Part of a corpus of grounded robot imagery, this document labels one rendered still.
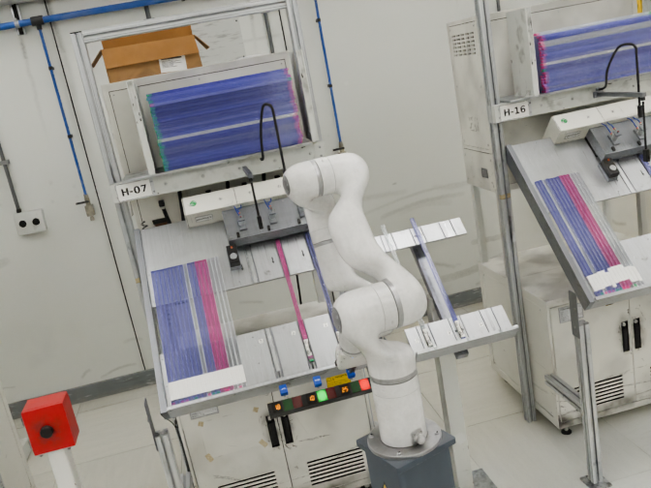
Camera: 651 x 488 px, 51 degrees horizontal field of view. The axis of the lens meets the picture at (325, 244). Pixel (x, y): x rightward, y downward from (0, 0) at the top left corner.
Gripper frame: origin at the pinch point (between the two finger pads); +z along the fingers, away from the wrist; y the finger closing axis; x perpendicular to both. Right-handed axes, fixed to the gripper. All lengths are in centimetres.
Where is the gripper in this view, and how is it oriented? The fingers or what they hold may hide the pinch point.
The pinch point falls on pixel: (351, 365)
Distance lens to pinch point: 218.1
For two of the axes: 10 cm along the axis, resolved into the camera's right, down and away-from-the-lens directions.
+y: 9.6, -2.2, 1.5
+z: 0.0, 5.5, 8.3
